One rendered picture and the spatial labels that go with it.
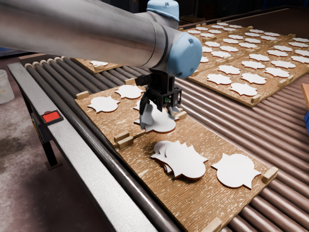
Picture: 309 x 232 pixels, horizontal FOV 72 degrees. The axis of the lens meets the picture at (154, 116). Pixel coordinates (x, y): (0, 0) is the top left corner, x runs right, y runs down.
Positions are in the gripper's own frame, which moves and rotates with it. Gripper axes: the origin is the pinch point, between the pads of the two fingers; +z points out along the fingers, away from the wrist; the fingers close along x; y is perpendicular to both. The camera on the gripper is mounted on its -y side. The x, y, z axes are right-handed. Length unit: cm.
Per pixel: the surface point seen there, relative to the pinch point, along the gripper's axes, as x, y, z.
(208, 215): -4.3, 29.1, 10.9
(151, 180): -10.0, 11.6, 11.1
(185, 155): 3.2, 11.8, 8.0
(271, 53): 126, -31, 10
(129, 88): 13.7, -43.1, 10.3
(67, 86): -11, -70, 13
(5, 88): -48, -266, 87
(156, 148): -1.4, 2.0, 10.1
